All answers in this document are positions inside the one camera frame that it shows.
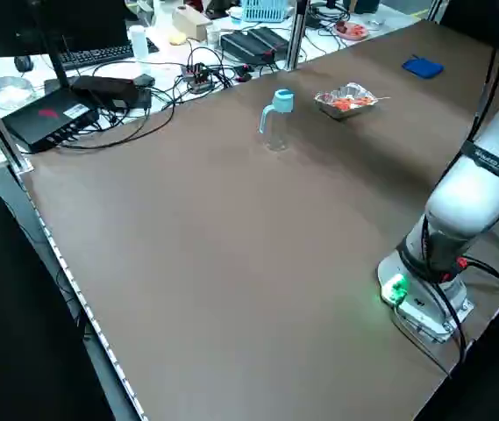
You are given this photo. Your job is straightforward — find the clear bottle light blue cap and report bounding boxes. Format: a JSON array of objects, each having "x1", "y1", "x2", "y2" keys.
[{"x1": 257, "y1": 89, "x2": 296, "y2": 153}]

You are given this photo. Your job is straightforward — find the aluminum foil pan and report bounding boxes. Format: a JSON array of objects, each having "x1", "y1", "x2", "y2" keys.
[{"x1": 313, "y1": 82, "x2": 380, "y2": 120}]

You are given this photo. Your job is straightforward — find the blue dishcloth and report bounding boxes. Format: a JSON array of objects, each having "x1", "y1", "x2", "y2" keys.
[{"x1": 401, "y1": 54, "x2": 446, "y2": 81}]

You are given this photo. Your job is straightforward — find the white plastic bottle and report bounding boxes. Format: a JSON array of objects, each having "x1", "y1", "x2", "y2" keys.
[{"x1": 127, "y1": 25, "x2": 149, "y2": 61}]

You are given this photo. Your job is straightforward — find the grey hub red plugs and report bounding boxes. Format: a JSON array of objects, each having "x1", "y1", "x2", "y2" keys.
[{"x1": 181, "y1": 62, "x2": 216, "y2": 94}]

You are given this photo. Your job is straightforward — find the orange shrimp skewer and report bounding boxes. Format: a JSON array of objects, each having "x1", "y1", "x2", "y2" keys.
[{"x1": 330, "y1": 95, "x2": 392, "y2": 111}]

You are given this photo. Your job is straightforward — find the black power supply box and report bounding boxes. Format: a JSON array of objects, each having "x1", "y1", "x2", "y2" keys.
[
  {"x1": 248, "y1": 25, "x2": 290, "y2": 53},
  {"x1": 219, "y1": 30, "x2": 272, "y2": 63}
]

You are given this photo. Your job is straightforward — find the black power adapter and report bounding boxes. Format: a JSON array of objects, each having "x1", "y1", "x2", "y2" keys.
[{"x1": 70, "y1": 75, "x2": 140, "y2": 111}]

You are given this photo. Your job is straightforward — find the light wooden box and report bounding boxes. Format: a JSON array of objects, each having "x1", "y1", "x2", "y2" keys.
[{"x1": 170, "y1": 5, "x2": 213, "y2": 41}]

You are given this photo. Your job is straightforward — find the light blue plastic basket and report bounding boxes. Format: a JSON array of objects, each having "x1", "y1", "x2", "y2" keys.
[{"x1": 241, "y1": 0, "x2": 297, "y2": 24}]

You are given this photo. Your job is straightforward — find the pink plate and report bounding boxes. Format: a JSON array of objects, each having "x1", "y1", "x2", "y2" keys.
[{"x1": 334, "y1": 20, "x2": 370, "y2": 43}]

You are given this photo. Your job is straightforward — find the black keyboard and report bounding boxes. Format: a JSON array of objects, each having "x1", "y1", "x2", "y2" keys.
[{"x1": 53, "y1": 43, "x2": 136, "y2": 72}]

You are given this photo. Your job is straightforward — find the black box red logo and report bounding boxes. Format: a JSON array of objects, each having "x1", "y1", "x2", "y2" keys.
[{"x1": 1, "y1": 89, "x2": 102, "y2": 154}]

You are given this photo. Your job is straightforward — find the black upright pole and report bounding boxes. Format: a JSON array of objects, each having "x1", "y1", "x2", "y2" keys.
[{"x1": 28, "y1": 0, "x2": 74, "y2": 96}]

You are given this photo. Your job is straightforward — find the black computer monitor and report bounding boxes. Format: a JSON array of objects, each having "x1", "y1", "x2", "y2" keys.
[{"x1": 0, "y1": 0, "x2": 130, "y2": 60}]

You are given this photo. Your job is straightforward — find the black looped desk cable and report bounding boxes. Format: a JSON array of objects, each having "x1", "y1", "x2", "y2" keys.
[{"x1": 53, "y1": 85, "x2": 176, "y2": 151}]

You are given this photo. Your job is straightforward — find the aluminium upright post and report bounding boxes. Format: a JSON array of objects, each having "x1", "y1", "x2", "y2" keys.
[{"x1": 283, "y1": 0, "x2": 310, "y2": 72}]

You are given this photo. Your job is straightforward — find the black arm base cable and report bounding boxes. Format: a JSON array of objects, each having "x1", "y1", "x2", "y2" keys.
[{"x1": 422, "y1": 258, "x2": 469, "y2": 365}]

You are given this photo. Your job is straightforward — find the black arm hanging cable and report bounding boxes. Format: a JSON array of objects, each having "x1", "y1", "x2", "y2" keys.
[{"x1": 467, "y1": 46, "x2": 499, "y2": 144}]

